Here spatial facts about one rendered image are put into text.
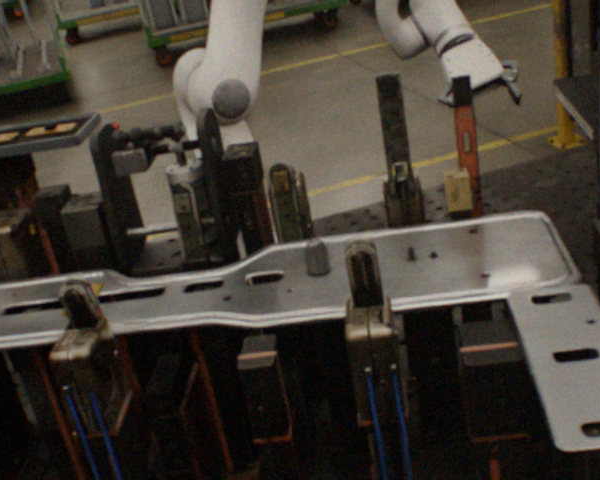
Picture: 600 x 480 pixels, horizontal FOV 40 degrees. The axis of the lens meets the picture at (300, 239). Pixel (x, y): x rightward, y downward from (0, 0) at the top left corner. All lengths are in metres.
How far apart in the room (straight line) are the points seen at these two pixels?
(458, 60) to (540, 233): 0.60
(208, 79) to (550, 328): 0.80
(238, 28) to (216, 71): 0.09
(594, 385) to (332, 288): 0.37
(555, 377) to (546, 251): 0.28
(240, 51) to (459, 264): 0.63
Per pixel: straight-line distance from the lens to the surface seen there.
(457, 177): 1.20
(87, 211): 1.33
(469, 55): 1.69
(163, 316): 1.11
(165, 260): 1.35
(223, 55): 1.50
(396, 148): 1.22
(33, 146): 1.44
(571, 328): 0.95
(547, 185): 2.09
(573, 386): 0.87
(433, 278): 1.07
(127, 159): 1.28
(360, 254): 0.92
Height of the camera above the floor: 1.51
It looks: 24 degrees down
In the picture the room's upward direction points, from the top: 11 degrees counter-clockwise
